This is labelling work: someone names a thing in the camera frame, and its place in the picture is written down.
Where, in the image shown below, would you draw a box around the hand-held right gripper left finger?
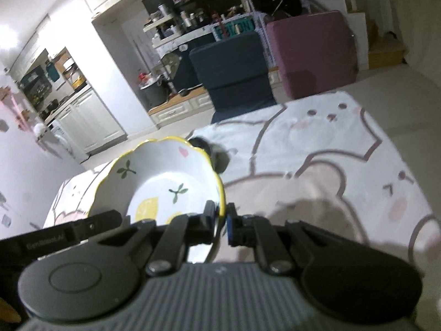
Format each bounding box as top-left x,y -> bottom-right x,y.
97,202 -> 217,277

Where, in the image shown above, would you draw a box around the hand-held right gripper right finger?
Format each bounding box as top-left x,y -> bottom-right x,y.
225,202 -> 347,277

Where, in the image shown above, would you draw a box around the floral ceramic bowl yellow rim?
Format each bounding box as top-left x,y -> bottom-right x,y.
88,137 -> 228,263

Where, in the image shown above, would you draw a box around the round steel bowl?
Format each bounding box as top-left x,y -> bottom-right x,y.
189,137 -> 231,173

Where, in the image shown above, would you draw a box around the wooden platform with drawers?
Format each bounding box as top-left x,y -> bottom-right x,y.
148,88 -> 214,128

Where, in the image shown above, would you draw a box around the cartoon bear printed tablecloth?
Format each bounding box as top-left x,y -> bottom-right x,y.
43,90 -> 436,269

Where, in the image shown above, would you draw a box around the white kitchen base cabinets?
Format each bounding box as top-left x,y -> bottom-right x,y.
52,88 -> 126,156

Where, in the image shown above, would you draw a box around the grey trash bin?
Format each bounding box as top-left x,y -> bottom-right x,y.
139,76 -> 171,109

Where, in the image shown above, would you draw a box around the dark blue chair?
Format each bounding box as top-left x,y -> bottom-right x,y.
189,31 -> 276,123

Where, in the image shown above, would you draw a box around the black cabinet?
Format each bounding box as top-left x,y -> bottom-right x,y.
157,34 -> 207,94

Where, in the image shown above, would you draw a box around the green sign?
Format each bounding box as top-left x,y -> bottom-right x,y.
212,19 -> 256,40

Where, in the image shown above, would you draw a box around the pink chair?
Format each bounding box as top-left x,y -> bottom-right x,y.
266,10 -> 359,100

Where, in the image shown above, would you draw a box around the white shelf rack with bottles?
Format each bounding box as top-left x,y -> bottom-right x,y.
143,12 -> 180,38

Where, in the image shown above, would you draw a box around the staircase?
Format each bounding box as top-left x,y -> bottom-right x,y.
310,0 -> 407,70

